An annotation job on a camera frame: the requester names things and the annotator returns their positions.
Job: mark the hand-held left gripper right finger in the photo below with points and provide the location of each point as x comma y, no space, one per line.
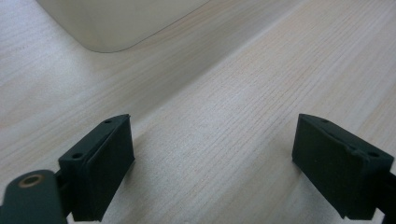
336,174

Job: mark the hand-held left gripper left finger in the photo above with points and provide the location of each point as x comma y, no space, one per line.
99,168

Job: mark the cream square container with face print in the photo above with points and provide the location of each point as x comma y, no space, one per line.
118,21

